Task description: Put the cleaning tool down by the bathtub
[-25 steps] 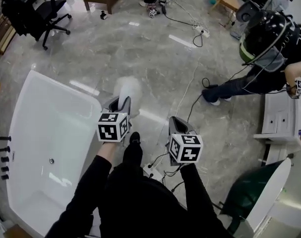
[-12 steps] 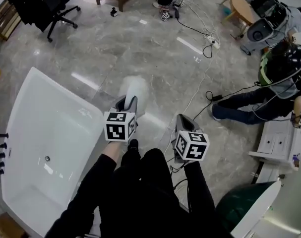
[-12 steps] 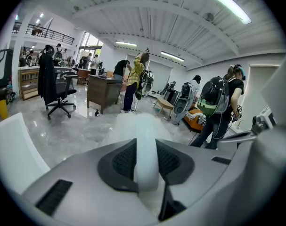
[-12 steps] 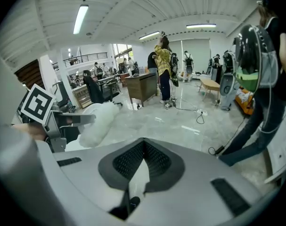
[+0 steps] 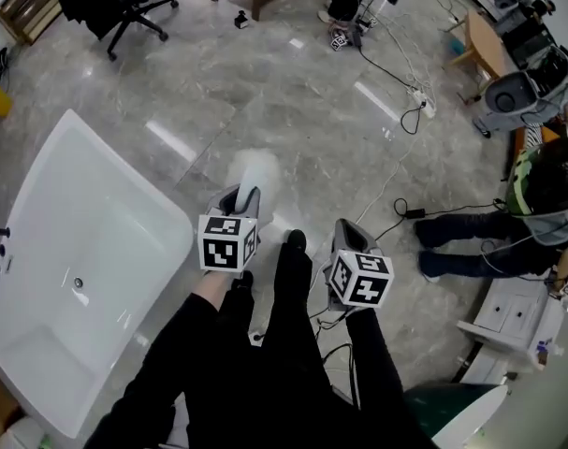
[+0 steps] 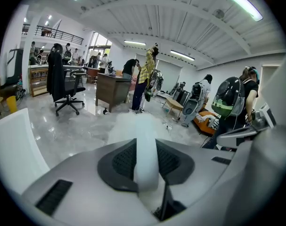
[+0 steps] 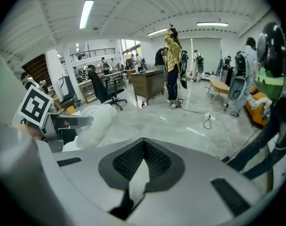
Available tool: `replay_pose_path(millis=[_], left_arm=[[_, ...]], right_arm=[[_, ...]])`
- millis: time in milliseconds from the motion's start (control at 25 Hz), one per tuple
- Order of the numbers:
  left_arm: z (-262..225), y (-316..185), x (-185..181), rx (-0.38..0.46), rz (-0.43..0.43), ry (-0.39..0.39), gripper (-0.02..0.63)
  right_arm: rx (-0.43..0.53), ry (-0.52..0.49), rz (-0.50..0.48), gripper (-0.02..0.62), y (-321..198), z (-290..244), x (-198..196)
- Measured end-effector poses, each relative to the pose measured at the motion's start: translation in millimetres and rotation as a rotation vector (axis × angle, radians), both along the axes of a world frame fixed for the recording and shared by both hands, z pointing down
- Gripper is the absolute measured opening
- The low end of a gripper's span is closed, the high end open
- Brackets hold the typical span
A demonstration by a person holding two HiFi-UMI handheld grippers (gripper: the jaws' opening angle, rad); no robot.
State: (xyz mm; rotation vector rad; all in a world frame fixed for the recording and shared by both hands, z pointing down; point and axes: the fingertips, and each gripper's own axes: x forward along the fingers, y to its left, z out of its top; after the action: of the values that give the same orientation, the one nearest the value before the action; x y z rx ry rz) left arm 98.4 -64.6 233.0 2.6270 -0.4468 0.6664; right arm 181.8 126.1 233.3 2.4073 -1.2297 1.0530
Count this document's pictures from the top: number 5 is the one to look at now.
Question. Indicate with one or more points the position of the black power adapter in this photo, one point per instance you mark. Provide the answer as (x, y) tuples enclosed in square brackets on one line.
[(415, 213)]

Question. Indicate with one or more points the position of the wooden shelf unit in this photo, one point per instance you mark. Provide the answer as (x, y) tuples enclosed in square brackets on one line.
[(28, 5)]

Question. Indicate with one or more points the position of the dark green bin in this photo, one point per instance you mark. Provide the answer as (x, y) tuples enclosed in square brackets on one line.
[(442, 402)]

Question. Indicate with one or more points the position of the white fluffy cleaning tool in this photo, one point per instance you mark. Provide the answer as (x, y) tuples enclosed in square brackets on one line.
[(257, 169)]

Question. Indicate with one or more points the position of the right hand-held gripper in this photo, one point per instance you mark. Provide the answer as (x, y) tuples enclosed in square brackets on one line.
[(358, 279)]

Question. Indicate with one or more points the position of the white bathtub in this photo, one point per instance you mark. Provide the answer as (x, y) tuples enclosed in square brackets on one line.
[(54, 232)]

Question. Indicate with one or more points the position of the person's right forearm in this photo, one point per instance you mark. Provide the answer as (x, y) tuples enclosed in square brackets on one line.
[(372, 363)]

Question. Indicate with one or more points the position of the person's right leg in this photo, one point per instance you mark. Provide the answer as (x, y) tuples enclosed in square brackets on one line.
[(290, 325)]

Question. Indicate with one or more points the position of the white floor socket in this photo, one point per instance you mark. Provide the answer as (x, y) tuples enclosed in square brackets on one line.
[(256, 338)]

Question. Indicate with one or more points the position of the light wooden stool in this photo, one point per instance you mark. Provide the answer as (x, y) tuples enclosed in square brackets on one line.
[(484, 40)]

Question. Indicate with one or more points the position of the white cabinet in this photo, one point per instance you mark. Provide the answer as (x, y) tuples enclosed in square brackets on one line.
[(513, 316)]

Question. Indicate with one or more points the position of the small black and white device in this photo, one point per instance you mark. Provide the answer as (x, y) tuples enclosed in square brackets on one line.
[(241, 20)]

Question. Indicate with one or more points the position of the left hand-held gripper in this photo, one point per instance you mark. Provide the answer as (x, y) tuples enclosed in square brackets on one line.
[(222, 246)]

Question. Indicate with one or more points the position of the person's left forearm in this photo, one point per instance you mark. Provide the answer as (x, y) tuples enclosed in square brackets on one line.
[(171, 358)]

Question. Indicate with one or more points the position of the white power strip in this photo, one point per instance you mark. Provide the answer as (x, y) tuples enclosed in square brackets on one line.
[(421, 101)]

